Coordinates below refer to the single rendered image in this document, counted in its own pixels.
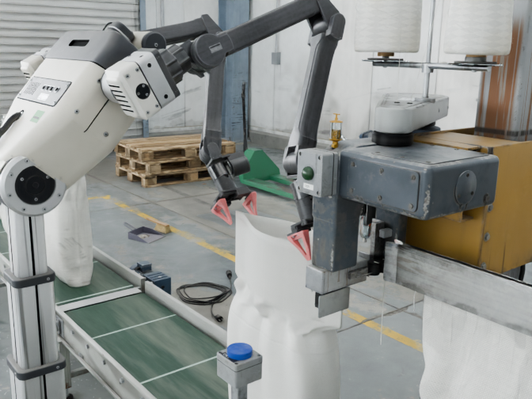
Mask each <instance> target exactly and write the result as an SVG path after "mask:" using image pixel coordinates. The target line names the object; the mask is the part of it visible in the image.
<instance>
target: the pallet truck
mask: <svg viewBox="0 0 532 399"><path fill-rule="evenodd" d="M245 84H246V83H245V82H242V93H241V98H242V114H243V132H244V142H243V153H244V154H245V156H246V157H247V158H248V160H249V164H250V172H248V173H245V174H242V175H240V176H239V179H240V182H241V183H242V184H247V185H249V186H253V187H255V188H259V189H262V190H265V191H268V192H272V193H275V194H277V195H281V196H285V197H288V198H291V199H294V197H293V194H292V191H291V189H290V188H286V187H283V186H281V185H277V184H273V183H270V182H267V181H268V180H271V181H275V182H279V183H281V184H286V185H290V184H292V183H293V179H295V178H287V176H284V175H281V174H280V172H279V168H278V167H277V165H276V164H275V163H274V162H273V161H272V160H271V159H270V157H269V156H268V155H266V153H265V152H263V150H260V149H256V148H248V143H247V137H246V119H245Z"/></svg>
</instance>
